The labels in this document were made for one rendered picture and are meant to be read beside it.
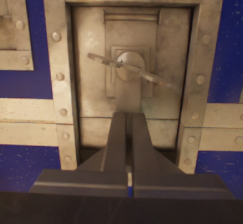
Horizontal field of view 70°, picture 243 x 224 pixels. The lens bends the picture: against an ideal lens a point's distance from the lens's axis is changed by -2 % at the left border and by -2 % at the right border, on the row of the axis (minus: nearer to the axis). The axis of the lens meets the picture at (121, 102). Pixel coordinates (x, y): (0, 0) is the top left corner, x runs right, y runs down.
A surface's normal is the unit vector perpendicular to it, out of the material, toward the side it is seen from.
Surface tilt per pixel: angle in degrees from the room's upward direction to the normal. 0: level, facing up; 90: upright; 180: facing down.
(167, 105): 90
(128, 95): 90
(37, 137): 90
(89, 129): 90
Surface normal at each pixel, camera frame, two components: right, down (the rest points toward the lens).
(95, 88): -0.03, 0.30
